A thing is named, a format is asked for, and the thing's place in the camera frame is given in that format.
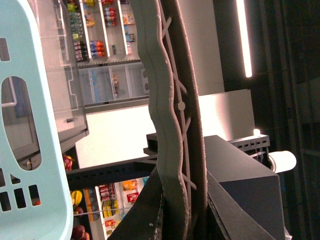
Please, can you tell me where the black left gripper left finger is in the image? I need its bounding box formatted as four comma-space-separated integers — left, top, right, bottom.
109, 169, 164, 240

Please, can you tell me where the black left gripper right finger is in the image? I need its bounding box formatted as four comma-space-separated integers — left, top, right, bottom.
207, 172, 274, 240

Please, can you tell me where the large light blue basket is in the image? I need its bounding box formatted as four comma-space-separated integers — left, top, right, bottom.
0, 0, 75, 240

